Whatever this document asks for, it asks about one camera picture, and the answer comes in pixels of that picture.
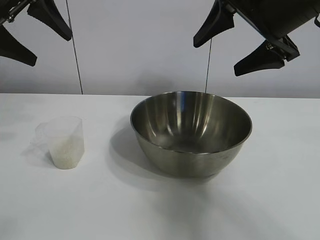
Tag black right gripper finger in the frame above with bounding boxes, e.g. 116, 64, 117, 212
193, 3, 236, 48
233, 41, 286, 77

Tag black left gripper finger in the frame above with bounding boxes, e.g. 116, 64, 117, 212
0, 24, 38, 67
26, 0, 73, 42

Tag clear plastic measuring cup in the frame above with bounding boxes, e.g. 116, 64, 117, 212
34, 116, 86, 171

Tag stainless steel mixing bowl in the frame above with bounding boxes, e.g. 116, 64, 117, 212
129, 91, 253, 179

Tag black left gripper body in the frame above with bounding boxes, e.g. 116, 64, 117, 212
0, 0, 35, 26

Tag white rice grains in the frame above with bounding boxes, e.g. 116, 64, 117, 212
48, 136, 85, 171

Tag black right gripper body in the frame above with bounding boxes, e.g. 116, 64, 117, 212
216, 0, 320, 61

